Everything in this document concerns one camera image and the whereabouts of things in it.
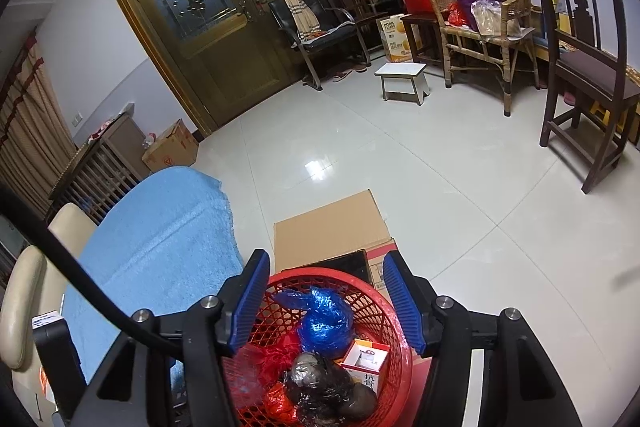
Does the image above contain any beige leather sofa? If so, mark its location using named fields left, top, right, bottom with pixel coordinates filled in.
left=0, top=202, right=98, bottom=427

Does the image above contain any red plastic bag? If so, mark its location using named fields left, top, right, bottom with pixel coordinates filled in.
left=235, top=332, right=303, bottom=408

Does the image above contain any dark wooden chair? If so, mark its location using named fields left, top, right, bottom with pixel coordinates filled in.
left=522, top=0, right=640, bottom=194

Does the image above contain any wooden glass double door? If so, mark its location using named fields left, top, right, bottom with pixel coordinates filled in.
left=97, top=0, right=358, bottom=140

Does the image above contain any red plastic basket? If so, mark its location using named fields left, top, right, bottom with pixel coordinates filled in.
left=220, top=267, right=413, bottom=427

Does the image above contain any wooden slatted cabinet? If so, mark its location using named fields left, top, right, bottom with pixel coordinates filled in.
left=47, top=104, right=153, bottom=223

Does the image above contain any clear plastic bag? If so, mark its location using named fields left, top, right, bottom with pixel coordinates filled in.
left=471, top=0, right=511, bottom=38

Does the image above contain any brown cardboard box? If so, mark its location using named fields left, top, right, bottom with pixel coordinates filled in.
left=141, top=118, right=200, bottom=172

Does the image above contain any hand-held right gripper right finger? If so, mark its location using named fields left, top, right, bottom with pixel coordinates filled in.
left=382, top=252, right=583, bottom=427

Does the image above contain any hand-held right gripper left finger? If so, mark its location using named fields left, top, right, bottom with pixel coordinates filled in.
left=65, top=249, right=271, bottom=427

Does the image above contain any blue plastic bag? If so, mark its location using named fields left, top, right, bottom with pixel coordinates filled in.
left=272, top=285, right=355, bottom=358

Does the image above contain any beige curtain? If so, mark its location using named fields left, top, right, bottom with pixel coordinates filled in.
left=0, top=32, right=76, bottom=208

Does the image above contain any black plastic bag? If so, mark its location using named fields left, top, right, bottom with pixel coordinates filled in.
left=282, top=351, right=378, bottom=420

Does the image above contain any orange printed carton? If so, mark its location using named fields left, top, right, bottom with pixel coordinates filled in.
left=376, top=13, right=423, bottom=64

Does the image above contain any small white stool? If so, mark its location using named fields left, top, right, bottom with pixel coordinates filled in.
left=375, top=62, right=431, bottom=105

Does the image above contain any brown cardboard sheet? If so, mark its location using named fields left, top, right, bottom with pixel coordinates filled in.
left=272, top=189, right=401, bottom=293

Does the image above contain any beige striped scarf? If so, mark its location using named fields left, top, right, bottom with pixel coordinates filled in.
left=281, top=0, right=321, bottom=38

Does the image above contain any metal frame black chair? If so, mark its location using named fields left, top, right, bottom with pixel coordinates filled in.
left=268, top=0, right=373, bottom=90

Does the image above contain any blue cloth cover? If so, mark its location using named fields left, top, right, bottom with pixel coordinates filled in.
left=60, top=167, right=246, bottom=403

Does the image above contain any orange white carton box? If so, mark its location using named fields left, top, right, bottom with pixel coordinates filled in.
left=341, top=339, right=392, bottom=395

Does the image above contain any black cable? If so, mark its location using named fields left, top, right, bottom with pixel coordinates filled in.
left=0, top=189, right=183, bottom=360

